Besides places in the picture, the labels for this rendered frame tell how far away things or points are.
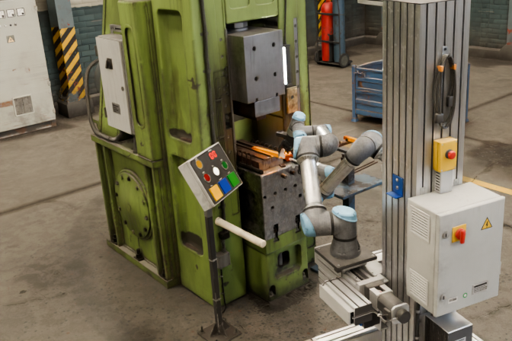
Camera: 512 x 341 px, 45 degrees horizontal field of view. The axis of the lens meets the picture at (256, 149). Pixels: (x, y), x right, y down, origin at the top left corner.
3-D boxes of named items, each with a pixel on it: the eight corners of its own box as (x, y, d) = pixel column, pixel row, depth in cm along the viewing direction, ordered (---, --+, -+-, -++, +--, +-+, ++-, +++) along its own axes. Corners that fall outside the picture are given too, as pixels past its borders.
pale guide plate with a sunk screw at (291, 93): (298, 111, 415) (297, 86, 410) (288, 113, 410) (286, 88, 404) (296, 110, 417) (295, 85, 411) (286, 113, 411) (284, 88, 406)
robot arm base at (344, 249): (366, 254, 302) (366, 236, 299) (340, 262, 297) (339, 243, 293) (350, 241, 315) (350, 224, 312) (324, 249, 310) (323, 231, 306)
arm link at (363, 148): (372, 154, 320) (318, 211, 347) (379, 147, 329) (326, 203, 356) (355, 138, 322) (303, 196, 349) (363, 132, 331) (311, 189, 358)
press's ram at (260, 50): (296, 90, 393) (292, 27, 380) (248, 104, 371) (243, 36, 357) (253, 82, 424) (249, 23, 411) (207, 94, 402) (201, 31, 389)
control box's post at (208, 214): (224, 333, 385) (209, 170, 350) (219, 336, 383) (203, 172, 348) (220, 330, 388) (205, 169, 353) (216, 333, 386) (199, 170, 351)
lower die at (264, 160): (283, 164, 400) (282, 151, 397) (259, 172, 388) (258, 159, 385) (242, 149, 431) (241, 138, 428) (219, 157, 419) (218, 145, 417)
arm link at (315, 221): (334, 230, 292) (320, 130, 318) (303, 232, 292) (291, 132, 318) (332, 239, 303) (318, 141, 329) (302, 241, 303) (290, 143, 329)
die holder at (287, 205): (308, 221, 418) (305, 160, 404) (265, 241, 396) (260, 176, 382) (255, 199, 460) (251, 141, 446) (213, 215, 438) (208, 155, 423)
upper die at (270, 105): (280, 110, 388) (279, 95, 385) (255, 117, 377) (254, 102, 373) (238, 100, 419) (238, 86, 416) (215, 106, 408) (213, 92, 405)
